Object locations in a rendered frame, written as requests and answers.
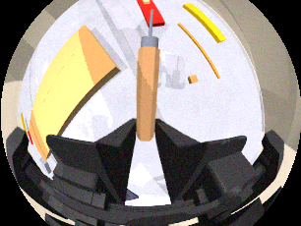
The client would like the thin yellow rod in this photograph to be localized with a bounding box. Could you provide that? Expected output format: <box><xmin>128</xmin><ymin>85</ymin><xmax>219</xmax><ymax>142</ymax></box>
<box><xmin>178</xmin><ymin>23</ymin><xmax>220</xmax><ymax>79</ymax></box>

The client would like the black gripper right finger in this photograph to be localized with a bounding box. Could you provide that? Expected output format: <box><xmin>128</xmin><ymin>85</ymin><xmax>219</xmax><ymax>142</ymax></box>
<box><xmin>154</xmin><ymin>118</ymin><xmax>247</xmax><ymax>203</ymax></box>

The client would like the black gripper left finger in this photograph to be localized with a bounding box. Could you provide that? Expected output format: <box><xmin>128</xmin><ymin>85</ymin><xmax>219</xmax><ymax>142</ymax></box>
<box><xmin>46</xmin><ymin>118</ymin><xmax>136</xmax><ymax>205</ymax></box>

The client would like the small orange block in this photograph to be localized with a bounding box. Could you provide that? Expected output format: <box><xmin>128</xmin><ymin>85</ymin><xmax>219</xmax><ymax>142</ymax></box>
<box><xmin>187</xmin><ymin>75</ymin><xmax>198</xmax><ymax>85</ymax></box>

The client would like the cream floor panel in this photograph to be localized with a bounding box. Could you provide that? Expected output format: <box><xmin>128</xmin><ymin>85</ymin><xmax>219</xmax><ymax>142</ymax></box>
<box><xmin>29</xmin><ymin>26</ymin><xmax>120</xmax><ymax>161</ymax></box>

